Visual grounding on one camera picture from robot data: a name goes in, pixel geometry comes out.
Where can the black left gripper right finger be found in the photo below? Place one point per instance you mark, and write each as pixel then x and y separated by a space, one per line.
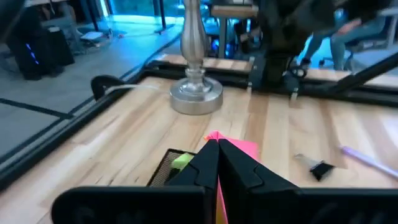
pixel 264 202

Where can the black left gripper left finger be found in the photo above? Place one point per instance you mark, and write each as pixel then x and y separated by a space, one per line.
pixel 186 199

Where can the purple transparent pen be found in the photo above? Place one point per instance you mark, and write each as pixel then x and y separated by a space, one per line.
pixel 367 160

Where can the green highlighter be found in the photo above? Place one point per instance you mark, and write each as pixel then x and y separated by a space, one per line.
pixel 182 161

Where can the silver table lamp white shade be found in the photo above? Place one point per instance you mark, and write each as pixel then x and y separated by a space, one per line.
pixel 196 96

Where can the black computer tower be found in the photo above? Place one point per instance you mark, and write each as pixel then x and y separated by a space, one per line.
pixel 37 53

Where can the black mesh desk organizer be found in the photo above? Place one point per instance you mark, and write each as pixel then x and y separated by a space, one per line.
pixel 161 169

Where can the pink sticky notes pad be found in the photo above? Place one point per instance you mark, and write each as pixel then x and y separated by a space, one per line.
pixel 245 147

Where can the wooden background desk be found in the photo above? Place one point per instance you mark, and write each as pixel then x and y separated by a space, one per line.
pixel 233 11

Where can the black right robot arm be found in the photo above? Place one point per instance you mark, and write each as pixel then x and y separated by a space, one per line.
pixel 280 31

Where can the person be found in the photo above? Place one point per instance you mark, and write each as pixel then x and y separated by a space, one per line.
pixel 342 40

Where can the black binder clip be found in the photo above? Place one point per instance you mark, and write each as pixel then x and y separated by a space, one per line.
pixel 321 170

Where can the black table edge clamp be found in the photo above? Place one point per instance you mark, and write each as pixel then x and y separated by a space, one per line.
pixel 102 84

